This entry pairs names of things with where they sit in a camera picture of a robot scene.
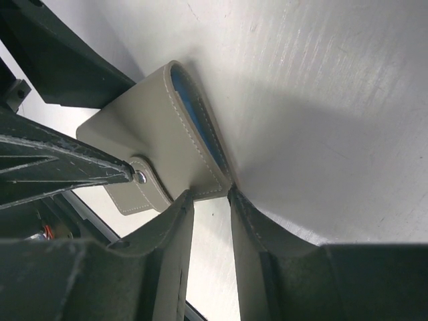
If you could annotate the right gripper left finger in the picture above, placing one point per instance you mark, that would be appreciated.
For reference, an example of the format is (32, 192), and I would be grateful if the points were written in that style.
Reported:
(82, 279)

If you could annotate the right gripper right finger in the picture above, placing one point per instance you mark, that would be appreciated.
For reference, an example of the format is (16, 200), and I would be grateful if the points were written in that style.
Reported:
(283, 277)

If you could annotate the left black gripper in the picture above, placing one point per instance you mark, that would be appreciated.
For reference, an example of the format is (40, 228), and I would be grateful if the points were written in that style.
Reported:
(37, 161)

